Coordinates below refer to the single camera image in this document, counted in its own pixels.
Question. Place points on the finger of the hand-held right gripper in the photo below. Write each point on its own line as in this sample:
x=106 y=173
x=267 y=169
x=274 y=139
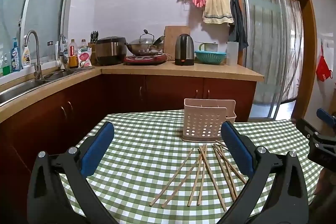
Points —
x=325 y=115
x=305 y=127

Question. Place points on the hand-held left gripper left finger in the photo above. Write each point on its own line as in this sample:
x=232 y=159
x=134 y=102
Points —
x=94 y=153

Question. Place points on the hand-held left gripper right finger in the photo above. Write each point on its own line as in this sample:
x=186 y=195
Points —
x=237 y=151

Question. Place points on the pile of wooden chopsticks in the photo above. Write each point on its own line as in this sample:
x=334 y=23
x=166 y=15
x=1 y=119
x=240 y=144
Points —
x=203 y=174

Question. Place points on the pink perforated chopstick holder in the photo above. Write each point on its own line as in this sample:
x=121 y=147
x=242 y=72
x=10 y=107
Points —
x=202 y=119

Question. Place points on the red hanging bag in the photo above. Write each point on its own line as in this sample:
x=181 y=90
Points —
x=323 y=71

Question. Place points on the green checked tablecloth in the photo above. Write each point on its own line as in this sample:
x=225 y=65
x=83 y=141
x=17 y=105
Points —
x=147 y=155

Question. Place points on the red-brown base cabinets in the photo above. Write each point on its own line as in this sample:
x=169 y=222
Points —
x=118 y=95

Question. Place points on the sliding glass door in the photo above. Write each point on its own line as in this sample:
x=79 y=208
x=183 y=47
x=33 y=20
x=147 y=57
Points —
x=267 y=43

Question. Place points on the pink and white pouch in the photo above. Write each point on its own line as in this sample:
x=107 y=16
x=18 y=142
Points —
x=84 y=58

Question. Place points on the white translucent cup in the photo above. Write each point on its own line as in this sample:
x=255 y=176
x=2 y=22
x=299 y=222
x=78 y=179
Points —
x=232 y=54

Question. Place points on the beige kitchen countertop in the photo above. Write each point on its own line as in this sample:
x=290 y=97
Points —
x=183 y=70

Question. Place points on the teal plastic colander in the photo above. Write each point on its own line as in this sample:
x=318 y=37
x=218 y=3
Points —
x=210 y=57

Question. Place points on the amber oil bottle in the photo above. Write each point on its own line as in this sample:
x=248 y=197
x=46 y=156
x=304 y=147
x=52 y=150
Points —
x=73 y=56

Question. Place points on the wooden knife block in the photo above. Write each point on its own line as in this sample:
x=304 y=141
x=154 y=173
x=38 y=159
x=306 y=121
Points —
x=92 y=53

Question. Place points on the stainless steel sink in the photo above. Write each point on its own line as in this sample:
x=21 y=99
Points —
x=15 y=90

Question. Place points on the black and steel rice cooker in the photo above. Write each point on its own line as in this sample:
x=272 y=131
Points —
x=110 y=52

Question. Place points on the red induction cooker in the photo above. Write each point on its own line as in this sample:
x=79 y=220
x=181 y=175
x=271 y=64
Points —
x=145 y=60

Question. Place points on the green mug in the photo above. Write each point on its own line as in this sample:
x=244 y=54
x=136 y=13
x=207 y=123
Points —
x=210 y=47

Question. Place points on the clear plastic bottle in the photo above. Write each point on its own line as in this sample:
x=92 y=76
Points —
x=83 y=44

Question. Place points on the tall steel kitchen faucet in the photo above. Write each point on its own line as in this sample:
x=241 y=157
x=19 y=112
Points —
x=37 y=56

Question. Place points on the steel wok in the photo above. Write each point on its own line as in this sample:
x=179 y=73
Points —
x=143 y=49

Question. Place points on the black and steel kettle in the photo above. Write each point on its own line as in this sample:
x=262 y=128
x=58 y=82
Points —
x=184 y=49

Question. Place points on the small steel tap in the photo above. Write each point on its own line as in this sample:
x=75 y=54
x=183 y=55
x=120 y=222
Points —
x=61 y=41

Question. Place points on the white spray bottle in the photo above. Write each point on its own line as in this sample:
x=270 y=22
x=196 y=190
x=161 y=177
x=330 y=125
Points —
x=26 y=57

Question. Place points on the dark grey cloth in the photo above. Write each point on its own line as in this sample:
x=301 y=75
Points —
x=237 y=27

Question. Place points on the glass wok lid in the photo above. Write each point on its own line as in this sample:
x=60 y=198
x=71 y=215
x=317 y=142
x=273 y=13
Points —
x=143 y=40

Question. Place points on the green soap bottle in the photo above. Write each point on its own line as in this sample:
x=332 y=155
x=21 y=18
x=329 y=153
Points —
x=5 y=67

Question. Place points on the blue detergent bottle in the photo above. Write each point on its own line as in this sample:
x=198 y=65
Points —
x=15 y=56

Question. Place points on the wooden cutting board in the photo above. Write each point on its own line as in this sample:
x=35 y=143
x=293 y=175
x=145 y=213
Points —
x=170 y=37

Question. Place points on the beige towel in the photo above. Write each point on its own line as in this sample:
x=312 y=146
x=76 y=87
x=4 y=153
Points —
x=216 y=7

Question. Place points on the aluminium sliding window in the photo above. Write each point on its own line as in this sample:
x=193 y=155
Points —
x=44 y=11

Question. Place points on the wooden door frame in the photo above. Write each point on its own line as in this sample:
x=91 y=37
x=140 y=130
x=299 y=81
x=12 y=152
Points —
x=308 y=56

